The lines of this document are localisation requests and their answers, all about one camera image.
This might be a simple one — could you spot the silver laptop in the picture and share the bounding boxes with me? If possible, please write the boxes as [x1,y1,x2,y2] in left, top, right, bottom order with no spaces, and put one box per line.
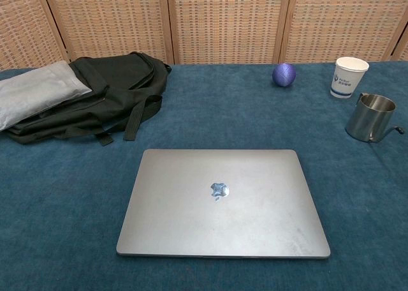
[116,149,332,259]

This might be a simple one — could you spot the black backpack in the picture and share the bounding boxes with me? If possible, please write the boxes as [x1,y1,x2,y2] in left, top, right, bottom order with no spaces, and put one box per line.
[5,51,173,146]

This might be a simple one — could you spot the purple ball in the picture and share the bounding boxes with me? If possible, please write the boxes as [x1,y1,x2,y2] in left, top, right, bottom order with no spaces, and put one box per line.
[272,62,297,88]

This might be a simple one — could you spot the white paper cup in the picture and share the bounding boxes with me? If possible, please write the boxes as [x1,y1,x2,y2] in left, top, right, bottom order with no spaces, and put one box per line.
[330,56,370,99]

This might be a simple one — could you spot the blue table cloth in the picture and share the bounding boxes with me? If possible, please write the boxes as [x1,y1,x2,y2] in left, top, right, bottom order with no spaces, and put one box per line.
[0,60,408,291]

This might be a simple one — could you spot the stainless steel pitcher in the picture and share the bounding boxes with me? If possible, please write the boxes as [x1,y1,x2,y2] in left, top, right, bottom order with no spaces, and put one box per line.
[345,92,404,144]

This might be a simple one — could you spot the grey padded pouch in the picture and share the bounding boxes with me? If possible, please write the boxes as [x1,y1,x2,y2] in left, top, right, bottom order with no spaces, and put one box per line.
[0,62,94,133]

